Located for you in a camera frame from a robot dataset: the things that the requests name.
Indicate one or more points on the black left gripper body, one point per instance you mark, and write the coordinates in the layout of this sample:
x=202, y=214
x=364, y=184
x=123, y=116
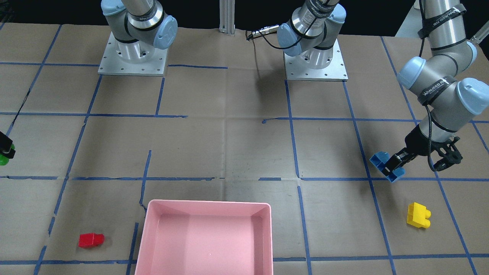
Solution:
x=417, y=141

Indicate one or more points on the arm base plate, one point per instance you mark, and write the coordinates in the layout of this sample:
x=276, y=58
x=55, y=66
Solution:
x=317, y=65
x=134, y=59

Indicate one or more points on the pink plastic box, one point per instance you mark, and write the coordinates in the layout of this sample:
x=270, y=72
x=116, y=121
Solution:
x=182, y=237

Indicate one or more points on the blue toy block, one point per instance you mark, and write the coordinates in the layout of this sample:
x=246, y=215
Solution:
x=378, y=160

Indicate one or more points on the green toy block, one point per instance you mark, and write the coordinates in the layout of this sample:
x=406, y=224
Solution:
x=5, y=155

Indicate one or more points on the red toy block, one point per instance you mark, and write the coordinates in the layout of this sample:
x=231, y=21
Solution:
x=90, y=240

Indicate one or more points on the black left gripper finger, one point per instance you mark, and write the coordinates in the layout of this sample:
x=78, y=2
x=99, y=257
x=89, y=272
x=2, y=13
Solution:
x=397, y=160

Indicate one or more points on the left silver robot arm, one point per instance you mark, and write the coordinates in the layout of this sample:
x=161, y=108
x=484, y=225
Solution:
x=451, y=104

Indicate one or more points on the yellow toy block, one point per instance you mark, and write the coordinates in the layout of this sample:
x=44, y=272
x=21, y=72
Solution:
x=418, y=216

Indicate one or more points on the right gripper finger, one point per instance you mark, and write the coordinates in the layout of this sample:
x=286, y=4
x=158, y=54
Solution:
x=5, y=141

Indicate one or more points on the aluminium frame post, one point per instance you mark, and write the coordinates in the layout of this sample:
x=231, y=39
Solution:
x=227, y=17

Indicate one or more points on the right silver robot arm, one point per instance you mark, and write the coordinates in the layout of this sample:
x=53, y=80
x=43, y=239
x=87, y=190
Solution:
x=42, y=61

